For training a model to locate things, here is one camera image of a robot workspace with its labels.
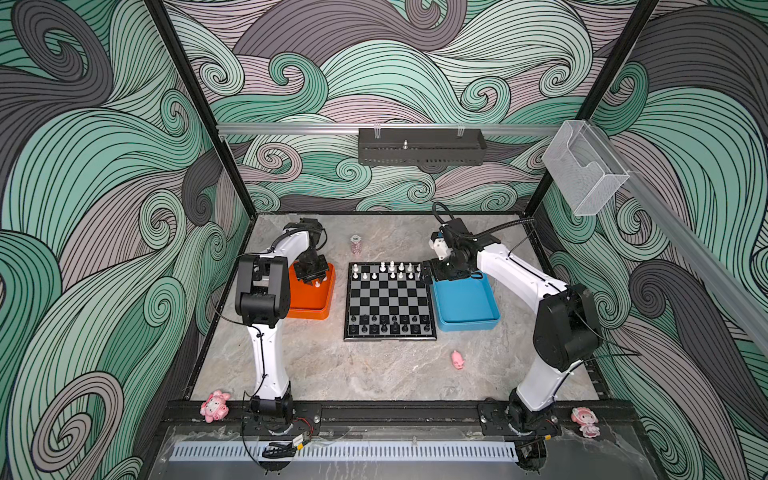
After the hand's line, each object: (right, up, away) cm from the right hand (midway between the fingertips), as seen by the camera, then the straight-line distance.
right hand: (435, 274), depth 90 cm
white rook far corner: (-25, 0, +11) cm, 28 cm away
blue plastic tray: (+11, -10, +5) cm, 16 cm away
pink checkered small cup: (-25, +9, +14) cm, 30 cm away
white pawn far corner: (-25, -2, +10) cm, 27 cm away
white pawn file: (-22, -2, +10) cm, 24 cm away
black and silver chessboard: (-14, -9, +4) cm, 17 cm away
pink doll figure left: (-58, -31, -17) cm, 68 cm away
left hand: (-38, -2, +8) cm, 39 cm away
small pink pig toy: (+5, -23, -8) cm, 25 cm away
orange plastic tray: (-39, -9, +1) cm, 40 cm away
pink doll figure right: (+34, -33, -18) cm, 51 cm away
